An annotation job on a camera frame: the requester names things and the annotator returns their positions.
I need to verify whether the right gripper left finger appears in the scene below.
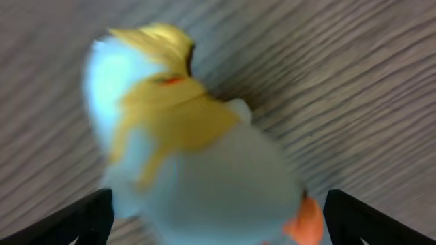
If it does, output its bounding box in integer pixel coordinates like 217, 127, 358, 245
1, 189, 114, 245

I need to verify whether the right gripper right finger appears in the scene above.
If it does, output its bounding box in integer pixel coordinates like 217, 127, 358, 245
323, 189, 435, 245

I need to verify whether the white plush duck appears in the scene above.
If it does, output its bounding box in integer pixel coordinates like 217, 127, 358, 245
84, 24, 324, 244

